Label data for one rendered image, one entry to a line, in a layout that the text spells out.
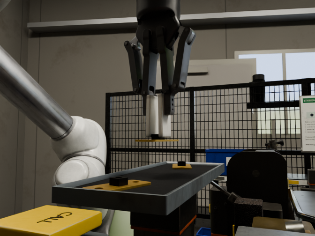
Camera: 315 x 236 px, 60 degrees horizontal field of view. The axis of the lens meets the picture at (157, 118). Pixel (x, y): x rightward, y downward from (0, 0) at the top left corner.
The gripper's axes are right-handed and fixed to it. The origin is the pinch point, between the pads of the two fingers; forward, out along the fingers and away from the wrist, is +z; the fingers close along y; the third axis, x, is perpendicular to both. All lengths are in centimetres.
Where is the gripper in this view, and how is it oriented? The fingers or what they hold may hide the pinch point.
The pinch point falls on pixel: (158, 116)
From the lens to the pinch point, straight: 45.2
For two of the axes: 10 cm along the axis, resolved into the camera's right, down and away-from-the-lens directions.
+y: 8.6, -0.4, -5.1
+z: 0.0, 10.0, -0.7
